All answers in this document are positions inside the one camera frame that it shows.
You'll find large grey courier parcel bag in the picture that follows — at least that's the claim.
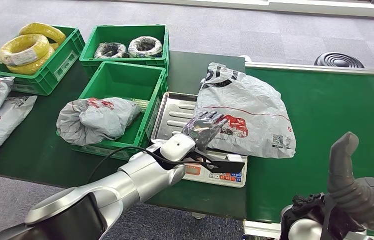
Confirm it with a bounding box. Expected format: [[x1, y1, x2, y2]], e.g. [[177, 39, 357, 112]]
[[195, 62, 297, 159]]

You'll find yellow wire coil with label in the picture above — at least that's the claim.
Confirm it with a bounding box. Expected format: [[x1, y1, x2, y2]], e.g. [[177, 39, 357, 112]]
[[0, 34, 50, 67]]

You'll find wrapped black wire coil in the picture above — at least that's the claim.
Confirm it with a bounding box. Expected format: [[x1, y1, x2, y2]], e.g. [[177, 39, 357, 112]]
[[93, 42, 128, 60], [127, 36, 163, 59]]

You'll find green crate with black coils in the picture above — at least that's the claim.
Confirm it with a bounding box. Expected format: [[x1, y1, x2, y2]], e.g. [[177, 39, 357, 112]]
[[79, 24, 170, 79]]

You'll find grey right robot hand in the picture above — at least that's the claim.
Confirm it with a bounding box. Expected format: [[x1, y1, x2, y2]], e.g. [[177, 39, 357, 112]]
[[327, 131, 374, 231]]

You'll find green crate with yellow coils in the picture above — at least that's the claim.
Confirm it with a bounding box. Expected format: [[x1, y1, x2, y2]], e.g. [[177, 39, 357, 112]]
[[0, 25, 86, 97]]

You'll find crumpled grey parcel bag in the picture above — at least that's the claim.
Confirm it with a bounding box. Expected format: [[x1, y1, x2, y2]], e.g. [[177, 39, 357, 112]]
[[56, 97, 142, 147]]

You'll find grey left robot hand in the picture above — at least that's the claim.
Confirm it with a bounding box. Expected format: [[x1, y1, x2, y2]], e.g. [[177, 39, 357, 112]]
[[181, 110, 229, 152]]

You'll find green conveyor belt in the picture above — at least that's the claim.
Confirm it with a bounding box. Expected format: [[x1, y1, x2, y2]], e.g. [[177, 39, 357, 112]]
[[242, 61, 374, 240]]

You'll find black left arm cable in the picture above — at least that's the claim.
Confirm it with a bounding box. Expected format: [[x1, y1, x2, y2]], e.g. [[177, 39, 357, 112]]
[[87, 145, 214, 183]]

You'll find black ribbed round base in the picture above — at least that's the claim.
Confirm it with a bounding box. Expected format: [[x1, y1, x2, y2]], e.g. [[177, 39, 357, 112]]
[[314, 51, 365, 69]]

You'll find green crate holding parcel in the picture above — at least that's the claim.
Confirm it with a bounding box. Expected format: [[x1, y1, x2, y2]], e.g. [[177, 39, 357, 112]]
[[56, 61, 168, 162]]

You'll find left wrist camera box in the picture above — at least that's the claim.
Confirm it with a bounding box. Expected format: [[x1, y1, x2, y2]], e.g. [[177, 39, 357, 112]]
[[186, 150, 246, 175]]

